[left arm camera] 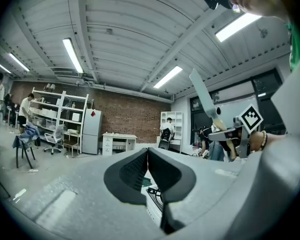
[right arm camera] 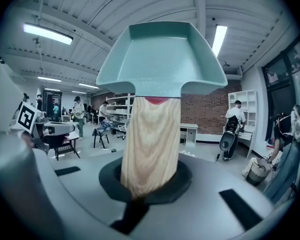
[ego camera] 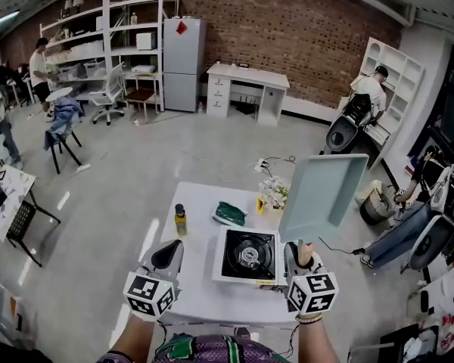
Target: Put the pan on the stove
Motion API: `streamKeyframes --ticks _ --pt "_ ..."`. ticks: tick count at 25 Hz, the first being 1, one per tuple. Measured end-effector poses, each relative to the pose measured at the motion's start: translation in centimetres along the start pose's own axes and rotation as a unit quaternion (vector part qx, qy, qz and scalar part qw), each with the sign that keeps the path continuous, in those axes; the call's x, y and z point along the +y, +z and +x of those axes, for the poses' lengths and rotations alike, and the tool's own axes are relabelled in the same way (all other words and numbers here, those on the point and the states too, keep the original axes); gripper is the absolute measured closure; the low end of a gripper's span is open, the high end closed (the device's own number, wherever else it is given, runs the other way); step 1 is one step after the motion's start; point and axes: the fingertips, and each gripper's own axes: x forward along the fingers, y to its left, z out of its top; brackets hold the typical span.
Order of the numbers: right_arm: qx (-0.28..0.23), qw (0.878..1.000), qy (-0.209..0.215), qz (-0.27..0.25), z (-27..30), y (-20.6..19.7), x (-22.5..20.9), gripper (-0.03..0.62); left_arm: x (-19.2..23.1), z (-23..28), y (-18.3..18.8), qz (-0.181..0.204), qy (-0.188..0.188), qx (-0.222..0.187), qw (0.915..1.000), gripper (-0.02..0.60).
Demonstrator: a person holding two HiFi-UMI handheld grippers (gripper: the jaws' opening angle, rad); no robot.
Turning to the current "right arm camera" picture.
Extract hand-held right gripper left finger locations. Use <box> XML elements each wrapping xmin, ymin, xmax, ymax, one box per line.
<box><xmin>32</xmin><ymin>148</ymin><xmax>134</xmax><ymax>232</ymax></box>

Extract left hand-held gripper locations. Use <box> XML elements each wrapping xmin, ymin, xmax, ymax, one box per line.
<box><xmin>14</xmin><ymin>100</ymin><xmax>76</xmax><ymax>155</ymax></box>

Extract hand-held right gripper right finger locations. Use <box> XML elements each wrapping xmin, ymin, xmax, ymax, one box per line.
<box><xmin>129</xmin><ymin>157</ymin><xmax>288</xmax><ymax>240</ymax></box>

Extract person's left forearm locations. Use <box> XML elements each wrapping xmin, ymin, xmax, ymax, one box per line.
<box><xmin>21</xmin><ymin>131</ymin><xmax>35</xmax><ymax>149</ymax></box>

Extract black chair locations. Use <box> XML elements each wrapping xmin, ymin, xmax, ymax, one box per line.
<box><xmin>92</xmin><ymin>121</ymin><xmax>113</xmax><ymax>150</ymax></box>

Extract blue clothes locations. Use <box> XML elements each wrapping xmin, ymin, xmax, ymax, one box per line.
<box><xmin>98</xmin><ymin>119</ymin><xmax>114</xmax><ymax>135</ymax></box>

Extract long ceiling light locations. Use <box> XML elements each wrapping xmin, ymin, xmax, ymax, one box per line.
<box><xmin>23</xmin><ymin>21</ymin><xmax>74</xmax><ymax>46</ymax></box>
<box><xmin>211</xmin><ymin>25</ymin><xmax>228</xmax><ymax>58</ymax></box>
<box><xmin>37</xmin><ymin>76</ymin><xmax>62</xmax><ymax>83</ymax></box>
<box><xmin>78</xmin><ymin>82</ymin><xmax>100</xmax><ymax>89</ymax></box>

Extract cream cloth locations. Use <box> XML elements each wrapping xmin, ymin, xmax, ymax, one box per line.
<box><xmin>241</xmin><ymin>156</ymin><xmax>256</xmax><ymax>179</ymax></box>

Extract woven basket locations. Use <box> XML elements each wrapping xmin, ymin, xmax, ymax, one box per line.
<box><xmin>246</xmin><ymin>156</ymin><xmax>272</xmax><ymax>187</ymax></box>

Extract white shelving rack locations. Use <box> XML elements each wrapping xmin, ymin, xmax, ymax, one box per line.
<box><xmin>105</xmin><ymin>93</ymin><xmax>136</xmax><ymax>125</ymax></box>

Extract white office chair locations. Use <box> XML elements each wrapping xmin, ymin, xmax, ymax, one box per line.
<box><xmin>116</xmin><ymin>118</ymin><xmax>131</xmax><ymax>141</ymax></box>

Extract white desk with drawers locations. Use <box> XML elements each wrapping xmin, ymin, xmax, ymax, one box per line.
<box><xmin>179</xmin><ymin>123</ymin><xmax>199</xmax><ymax>149</ymax></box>

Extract white hutch cabinet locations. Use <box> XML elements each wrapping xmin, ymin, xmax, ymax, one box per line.
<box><xmin>227</xmin><ymin>89</ymin><xmax>258</xmax><ymax>159</ymax></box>

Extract dark framed window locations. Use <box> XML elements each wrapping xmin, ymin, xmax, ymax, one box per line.
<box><xmin>261</xmin><ymin>37</ymin><xmax>300</xmax><ymax>145</ymax></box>

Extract low table black frame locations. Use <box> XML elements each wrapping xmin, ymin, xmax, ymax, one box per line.
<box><xmin>48</xmin><ymin>130</ymin><xmax>81</xmax><ymax>161</ymax></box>

